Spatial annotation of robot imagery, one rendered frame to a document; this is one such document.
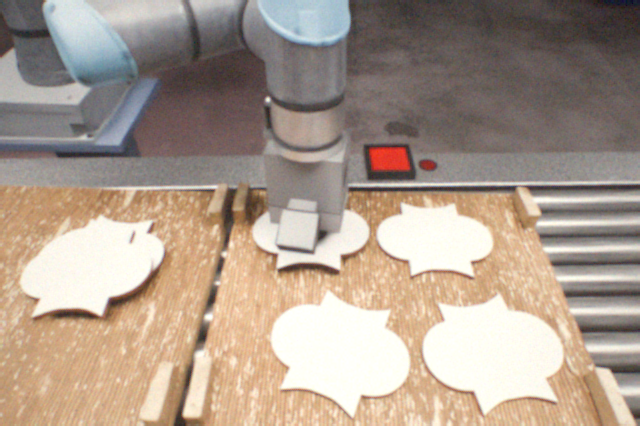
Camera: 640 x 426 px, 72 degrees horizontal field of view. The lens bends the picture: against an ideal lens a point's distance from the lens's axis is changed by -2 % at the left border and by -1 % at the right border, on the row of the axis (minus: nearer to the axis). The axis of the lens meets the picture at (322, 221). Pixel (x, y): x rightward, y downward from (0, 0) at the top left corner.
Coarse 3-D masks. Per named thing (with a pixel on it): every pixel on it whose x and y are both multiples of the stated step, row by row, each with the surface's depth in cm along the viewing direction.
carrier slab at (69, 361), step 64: (0, 192) 65; (64, 192) 65; (128, 192) 65; (192, 192) 65; (0, 256) 56; (192, 256) 56; (0, 320) 49; (64, 320) 49; (128, 320) 49; (192, 320) 49; (0, 384) 44; (64, 384) 44; (128, 384) 44
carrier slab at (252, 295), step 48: (384, 192) 65; (240, 240) 58; (528, 240) 58; (240, 288) 53; (288, 288) 53; (336, 288) 53; (384, 288) 53; (432, 288) 53; (480, 288) 53; (528, 288) 53; (240, 336) 48; (576, 336) 48; (240, 384) 44; (432, 384) 44; (576, 384) 44
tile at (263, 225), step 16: (256, 224) 58; (272, 224) 58; (352, 224) 58; (256, 240) 56; (272, 240) 56; (320, 240) 56; (336, 240) 56; (352, 240) 56; (288, 256) 54; (304, 256) 54; (320, 256) 54; (336, 256) 54
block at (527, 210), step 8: (520, 192) 61; (528, 192) 61; (520, 200) 60; (528, 200) 60; (520, 208) 60; (528, 208) 58; (536, 208) 58; (520, 216) 60; (528, 216) 58; (536, 216) 58; (528, 224) 59; (536, 224) 59
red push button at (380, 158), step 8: (376, 152) 73; (384, 152) 73; (392, 152) 73; (400, 152) 73; (376, 160) 71; (384, 160) 71; (392, 160) 71; (400, 160) 71; (376, 168) 70; (384, 168) 70; (392, 168) 70; (400, 168) 70; (408, 168) 70
